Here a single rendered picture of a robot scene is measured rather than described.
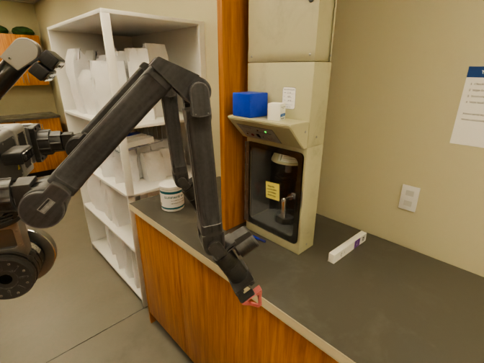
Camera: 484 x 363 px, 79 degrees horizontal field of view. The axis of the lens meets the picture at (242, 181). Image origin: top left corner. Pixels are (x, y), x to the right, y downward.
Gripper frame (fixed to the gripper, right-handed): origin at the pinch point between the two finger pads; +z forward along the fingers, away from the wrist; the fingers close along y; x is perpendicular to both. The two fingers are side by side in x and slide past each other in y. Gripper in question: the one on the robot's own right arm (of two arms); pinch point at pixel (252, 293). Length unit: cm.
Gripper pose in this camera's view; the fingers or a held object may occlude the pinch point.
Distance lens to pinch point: 96.4
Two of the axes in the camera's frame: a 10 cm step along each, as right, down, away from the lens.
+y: -3.5, -3.3, 8.8
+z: 4.6, 7.5, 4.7
